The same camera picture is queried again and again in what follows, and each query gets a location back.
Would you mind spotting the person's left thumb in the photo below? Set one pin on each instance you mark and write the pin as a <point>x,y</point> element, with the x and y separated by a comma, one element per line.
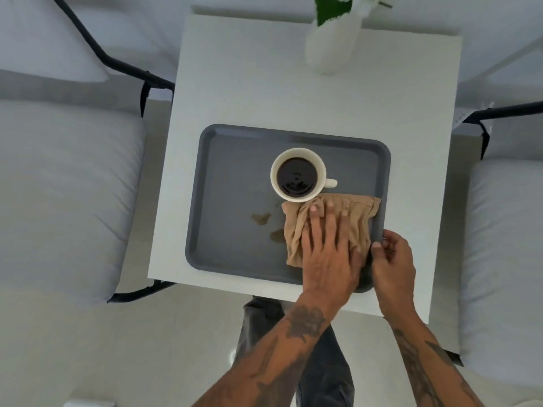
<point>359,260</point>

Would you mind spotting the black coffee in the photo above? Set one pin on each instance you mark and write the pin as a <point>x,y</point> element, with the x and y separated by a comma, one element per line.
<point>297,177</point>

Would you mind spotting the white coffee cup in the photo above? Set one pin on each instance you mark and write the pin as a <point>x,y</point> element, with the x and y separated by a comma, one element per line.
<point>275,182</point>

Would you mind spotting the brown coffee spill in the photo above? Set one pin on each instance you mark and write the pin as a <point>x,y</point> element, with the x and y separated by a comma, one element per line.
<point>278,236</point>
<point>261,218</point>

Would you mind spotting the grey plastic tray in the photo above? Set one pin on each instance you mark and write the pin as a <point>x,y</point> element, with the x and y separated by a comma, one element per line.
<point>233,199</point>

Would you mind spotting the white chair back cushion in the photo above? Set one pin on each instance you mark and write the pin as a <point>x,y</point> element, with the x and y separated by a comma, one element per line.
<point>38,33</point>

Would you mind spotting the person's right thumb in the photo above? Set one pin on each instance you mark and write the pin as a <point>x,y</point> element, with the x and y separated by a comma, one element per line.
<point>376,255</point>

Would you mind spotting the beige cleaning cloth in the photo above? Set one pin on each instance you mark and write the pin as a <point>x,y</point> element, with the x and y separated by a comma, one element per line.
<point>297,233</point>

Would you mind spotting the person's grey jeans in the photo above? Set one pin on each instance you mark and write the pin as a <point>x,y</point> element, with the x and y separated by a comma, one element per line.
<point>326,368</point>

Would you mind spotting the white chair seat cushion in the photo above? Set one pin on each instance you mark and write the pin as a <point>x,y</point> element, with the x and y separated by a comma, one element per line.
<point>505,267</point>
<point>63,199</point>

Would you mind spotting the person's left little finger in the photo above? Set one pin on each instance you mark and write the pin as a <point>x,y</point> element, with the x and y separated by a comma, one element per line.
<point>306,241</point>

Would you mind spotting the white vase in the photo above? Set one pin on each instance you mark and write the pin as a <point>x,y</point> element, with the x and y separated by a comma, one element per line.
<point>331,42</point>

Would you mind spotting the person's left forearm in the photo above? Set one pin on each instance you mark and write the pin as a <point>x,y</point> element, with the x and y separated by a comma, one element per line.
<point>271,356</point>

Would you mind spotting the person's right hand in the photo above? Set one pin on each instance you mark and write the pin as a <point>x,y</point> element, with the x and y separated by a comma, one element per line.
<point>394,277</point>

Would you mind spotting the person's left middle finger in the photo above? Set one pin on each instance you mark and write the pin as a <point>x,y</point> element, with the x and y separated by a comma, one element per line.
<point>330,220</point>

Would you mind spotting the green and white flowers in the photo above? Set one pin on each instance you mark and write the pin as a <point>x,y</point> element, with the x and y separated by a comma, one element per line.
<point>331,6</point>

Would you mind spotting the person's left hand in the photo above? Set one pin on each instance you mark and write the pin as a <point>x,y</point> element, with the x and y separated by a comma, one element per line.
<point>328,262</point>

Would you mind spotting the person's right forearm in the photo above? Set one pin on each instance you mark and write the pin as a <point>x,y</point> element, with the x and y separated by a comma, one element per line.
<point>428,360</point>

